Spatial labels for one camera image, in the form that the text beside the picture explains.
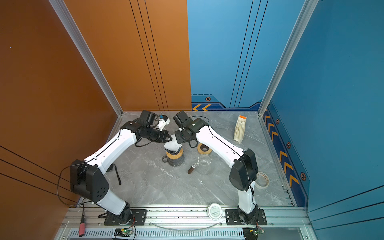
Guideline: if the white paper coffee filter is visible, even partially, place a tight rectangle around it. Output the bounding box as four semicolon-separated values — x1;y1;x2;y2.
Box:
164;142;182;155

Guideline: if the bamboo dripper ring stand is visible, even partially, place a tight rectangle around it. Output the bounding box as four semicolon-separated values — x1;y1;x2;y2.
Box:
166;149;184;160

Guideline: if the ribbed glass coffee server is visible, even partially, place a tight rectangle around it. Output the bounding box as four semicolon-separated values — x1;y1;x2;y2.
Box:
162;155;185;167

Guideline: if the orange coffee filter pack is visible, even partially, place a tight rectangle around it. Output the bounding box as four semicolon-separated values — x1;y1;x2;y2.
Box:
234;115;247;144

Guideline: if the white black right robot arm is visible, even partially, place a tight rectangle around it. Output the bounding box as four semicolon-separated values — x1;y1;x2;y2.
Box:
173;111;259;225

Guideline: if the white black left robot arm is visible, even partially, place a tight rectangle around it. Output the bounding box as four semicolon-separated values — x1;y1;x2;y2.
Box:
70;116;172;225

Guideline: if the white round lid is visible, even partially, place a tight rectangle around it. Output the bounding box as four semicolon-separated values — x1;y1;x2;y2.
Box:
207;203;223;221

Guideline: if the roll of clear tape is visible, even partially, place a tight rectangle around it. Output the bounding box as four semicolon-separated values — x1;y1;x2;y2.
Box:
255;172;270;189

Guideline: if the green circuit board left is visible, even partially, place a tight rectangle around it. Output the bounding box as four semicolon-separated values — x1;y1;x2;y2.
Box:
114;228;135;240

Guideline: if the circuit board right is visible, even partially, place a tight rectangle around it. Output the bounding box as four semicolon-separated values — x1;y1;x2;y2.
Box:
243;228;265;240

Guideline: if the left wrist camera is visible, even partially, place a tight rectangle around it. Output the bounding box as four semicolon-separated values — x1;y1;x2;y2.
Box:
139;110;171;131

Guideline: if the clear glass pitcher wooden handle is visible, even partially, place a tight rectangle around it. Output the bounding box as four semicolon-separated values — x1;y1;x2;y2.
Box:
187;154;213;175

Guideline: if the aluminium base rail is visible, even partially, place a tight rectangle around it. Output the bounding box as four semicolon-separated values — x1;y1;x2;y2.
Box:
55;205;317;240

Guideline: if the red handled screwdriver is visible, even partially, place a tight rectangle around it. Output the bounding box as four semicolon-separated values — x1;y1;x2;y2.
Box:
79;207;86;238

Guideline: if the aluminium left corner post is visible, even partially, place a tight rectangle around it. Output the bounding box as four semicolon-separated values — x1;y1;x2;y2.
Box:
48;0;124;117

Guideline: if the aluminium corner post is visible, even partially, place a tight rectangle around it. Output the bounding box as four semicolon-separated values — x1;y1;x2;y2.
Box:
48;0;124;117
258;0;319;117

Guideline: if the aluminium right corner post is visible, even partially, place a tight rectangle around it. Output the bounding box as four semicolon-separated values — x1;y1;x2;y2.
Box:
258;0;319;117

